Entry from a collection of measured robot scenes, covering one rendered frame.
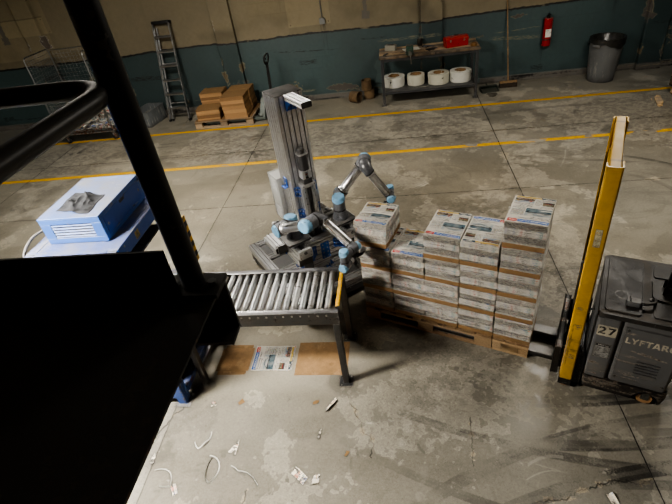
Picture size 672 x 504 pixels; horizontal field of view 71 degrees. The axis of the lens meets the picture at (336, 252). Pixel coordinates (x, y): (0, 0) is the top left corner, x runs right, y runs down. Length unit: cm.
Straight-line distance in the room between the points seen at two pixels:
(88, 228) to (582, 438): 366
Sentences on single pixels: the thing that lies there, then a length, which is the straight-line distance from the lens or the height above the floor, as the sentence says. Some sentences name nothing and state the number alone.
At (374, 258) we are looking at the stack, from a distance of 404.
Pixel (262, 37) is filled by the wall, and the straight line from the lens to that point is 1033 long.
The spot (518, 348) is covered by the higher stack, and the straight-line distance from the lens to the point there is 421.
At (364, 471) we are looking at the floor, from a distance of 361.
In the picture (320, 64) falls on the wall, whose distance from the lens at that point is 1024.
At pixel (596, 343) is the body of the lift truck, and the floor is 50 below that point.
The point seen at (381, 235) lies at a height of 98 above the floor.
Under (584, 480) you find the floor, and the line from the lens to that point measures 373.
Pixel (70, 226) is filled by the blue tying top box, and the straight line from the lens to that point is 363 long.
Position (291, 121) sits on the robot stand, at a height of 180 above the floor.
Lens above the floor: 315
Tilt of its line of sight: 36 degrees down
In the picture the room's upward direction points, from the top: 9 degrees counter-clockwise
